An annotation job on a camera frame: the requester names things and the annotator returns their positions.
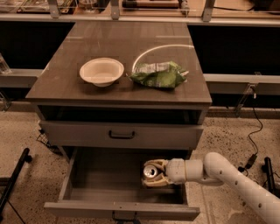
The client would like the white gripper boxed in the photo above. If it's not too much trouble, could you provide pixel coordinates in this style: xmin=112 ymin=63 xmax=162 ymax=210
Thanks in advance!
xmin=142 ymin=158 xmax=186 ymax=187

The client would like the orange drink can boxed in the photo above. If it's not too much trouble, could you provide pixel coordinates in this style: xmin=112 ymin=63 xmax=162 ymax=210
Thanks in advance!
xmin=143 ymin=164 xmax=158 ymax=179

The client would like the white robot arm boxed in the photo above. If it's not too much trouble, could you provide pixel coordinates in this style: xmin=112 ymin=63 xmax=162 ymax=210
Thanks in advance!
xmin=142 ymin=152 xmax=280 ymax=224

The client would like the open middle drawer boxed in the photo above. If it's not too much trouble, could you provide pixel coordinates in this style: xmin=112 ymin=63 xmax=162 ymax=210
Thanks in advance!
xmin=45 ymin=147 xmax=200 ymax=221

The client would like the closed upper drawer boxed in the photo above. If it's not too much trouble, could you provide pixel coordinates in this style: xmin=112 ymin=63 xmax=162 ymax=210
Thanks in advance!
xmin=39 ymin=121 xmax=203 ymax=150

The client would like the grey drawer cabinet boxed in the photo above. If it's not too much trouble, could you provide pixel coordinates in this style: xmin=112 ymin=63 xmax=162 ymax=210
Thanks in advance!
xmin=25 ymin=20 xmax=213 ymax=165

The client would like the green chip bag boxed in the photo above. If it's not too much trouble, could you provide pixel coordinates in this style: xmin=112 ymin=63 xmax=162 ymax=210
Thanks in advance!
xmin=129 ymin=61 xmax=189 ymax=89

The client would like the black right stand leg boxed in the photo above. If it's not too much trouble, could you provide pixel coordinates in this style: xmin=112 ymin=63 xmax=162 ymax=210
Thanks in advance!
xmin=262 ymin=157 xmax=277 ymax=195

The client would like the black stand leg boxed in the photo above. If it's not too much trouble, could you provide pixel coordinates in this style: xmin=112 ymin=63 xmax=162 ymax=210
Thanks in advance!
xmin=0 ymin=148 xmax=32 ymax=216
xmin=262 ymin=157 xmax=277 ymax=195

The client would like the white bowl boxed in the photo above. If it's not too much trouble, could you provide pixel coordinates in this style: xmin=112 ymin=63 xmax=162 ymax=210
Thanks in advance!
xmin=80 ymin=58 xmax=124 ymax=88

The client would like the black left stand leg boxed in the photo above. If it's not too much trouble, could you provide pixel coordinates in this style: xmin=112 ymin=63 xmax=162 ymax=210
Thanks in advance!
xmin=0 ymin=148 xmax=32 ymax=216

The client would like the black power cable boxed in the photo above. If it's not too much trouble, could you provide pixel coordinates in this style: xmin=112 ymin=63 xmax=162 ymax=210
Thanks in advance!
xmin=236 ymin=93 xmax=280 ymax=193

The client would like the black wire basket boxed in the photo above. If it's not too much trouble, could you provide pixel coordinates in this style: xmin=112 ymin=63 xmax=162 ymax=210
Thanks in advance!
xmin=36 ymin=129 xmax=62 ymax=156

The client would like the metal window rail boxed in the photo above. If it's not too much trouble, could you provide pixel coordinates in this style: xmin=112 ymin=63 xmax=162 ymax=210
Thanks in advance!
xmin=0 ymin=0 xmax=280 ymax=27

